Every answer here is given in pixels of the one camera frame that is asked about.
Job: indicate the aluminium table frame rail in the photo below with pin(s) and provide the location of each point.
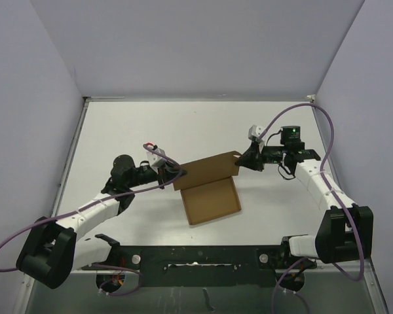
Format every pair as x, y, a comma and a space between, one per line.
27, 283

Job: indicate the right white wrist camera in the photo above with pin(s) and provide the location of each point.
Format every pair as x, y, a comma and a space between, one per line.
254, 134

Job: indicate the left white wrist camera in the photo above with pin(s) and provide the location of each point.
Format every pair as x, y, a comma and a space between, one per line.
155, 156

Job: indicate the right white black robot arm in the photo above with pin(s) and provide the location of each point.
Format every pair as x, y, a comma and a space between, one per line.
346, 230

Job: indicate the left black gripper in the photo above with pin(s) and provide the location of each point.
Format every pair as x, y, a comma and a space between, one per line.
168, 172

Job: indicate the brown cardboard paper box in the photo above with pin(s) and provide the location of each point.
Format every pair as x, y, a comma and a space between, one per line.
207, 188

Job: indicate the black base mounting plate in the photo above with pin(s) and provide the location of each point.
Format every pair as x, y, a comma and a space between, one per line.
195, 266

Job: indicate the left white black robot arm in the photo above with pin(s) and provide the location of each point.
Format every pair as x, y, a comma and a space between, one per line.
57, 246

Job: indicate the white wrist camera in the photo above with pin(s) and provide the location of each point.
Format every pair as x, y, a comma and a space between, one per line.
155, 156
254, 134

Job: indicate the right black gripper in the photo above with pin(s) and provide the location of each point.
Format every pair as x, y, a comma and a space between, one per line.
250, 158

